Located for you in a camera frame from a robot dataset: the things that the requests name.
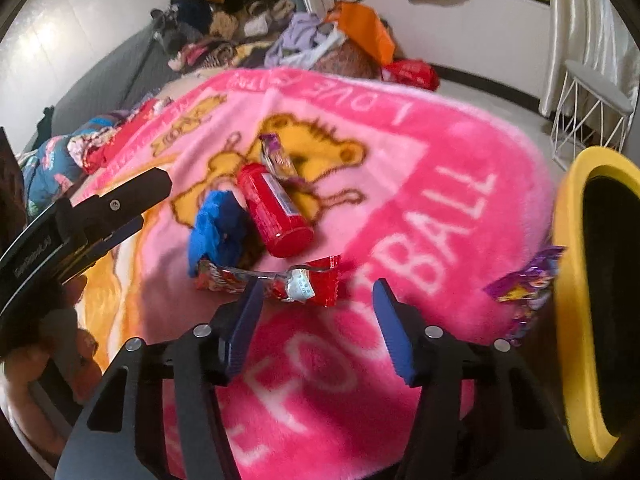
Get shiny red bag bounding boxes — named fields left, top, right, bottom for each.
left=382, top=59, right=441, bottom=92

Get blue floral quilt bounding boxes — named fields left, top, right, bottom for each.
left=22, top=115, right=131, bottom=216

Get grey sofa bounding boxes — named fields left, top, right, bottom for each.
left=37, top=25, right=171, bottom=146

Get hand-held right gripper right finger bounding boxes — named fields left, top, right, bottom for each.
left=372, top=277, right=583, bottom=480

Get pink printed blanket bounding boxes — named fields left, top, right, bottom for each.
left=70, top=67, right=558, bottom=480

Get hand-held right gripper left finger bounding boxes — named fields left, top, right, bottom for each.
left=54, top=279, right=265, bottom=480

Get purple cloth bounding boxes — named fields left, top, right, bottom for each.
left=265, top=12, right=346, bottom=68

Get large pile of clothes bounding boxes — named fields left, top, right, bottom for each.
left=150, top=0, right=301, bottom=72

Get red can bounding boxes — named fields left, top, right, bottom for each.
left=236, top=162, right=315, bottom=258

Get person's left hand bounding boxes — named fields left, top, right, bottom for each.
left=0, top=275, right=107, bottom=411

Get yellow bin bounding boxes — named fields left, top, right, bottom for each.
left=552, top=146, right=640, bottom=462

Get red printed cloth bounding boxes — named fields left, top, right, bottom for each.
left=82, top=99, right=166, bottom=173

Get floral fabric bag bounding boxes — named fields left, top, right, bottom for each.
left=312, top=40, right=383, bottom=81

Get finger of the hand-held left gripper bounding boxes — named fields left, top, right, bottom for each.
left=72, top=167, right=173, bottom=235
left=82, top=216, right=146, bottom=270

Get white wire stool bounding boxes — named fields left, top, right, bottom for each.
left=550, top=60, right=635, bottom=158

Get blue plastic bag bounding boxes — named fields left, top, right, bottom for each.
left=188, top=190, right=251, bottom=277

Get orange bag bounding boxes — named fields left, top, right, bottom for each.
left=325, top=2, right=396, bottom=66

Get red snack wrapper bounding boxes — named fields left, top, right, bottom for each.
left=195, top=254, right=343, bottom=308

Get person's left forearm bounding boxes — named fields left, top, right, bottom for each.
left=0, top=375, right=61, bottom=467

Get large purple candy wrapper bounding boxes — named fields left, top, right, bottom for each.
left=482, top=246, right=566, bottom=348

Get small purple candy wrapper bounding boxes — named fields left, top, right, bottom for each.
left=259, top=132, right=297, bottom=181

